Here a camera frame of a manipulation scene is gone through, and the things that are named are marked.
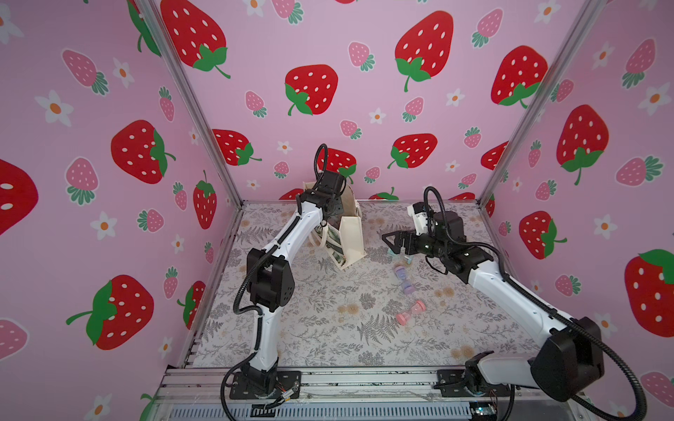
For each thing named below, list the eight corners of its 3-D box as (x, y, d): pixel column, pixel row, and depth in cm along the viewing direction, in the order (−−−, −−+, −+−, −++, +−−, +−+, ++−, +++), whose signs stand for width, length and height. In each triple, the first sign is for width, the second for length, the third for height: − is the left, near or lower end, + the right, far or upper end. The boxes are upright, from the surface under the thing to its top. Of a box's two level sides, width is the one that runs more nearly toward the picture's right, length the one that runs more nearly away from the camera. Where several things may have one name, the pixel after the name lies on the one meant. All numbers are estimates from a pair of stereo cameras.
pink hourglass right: (401, 327, 87) (403, 323, 84) (395, 318, 89) (396, 314, 86) (424, 311, 90) (427, 307, 87) (417, 303, 92) (419, 298, 89)
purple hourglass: (405, 296, 94) (407, 292, 91) (394, 270, 101) (395, 266, 98) (415, 293, 94) (416, 289, 92) (402, 268, 101) (403, 263, 99)
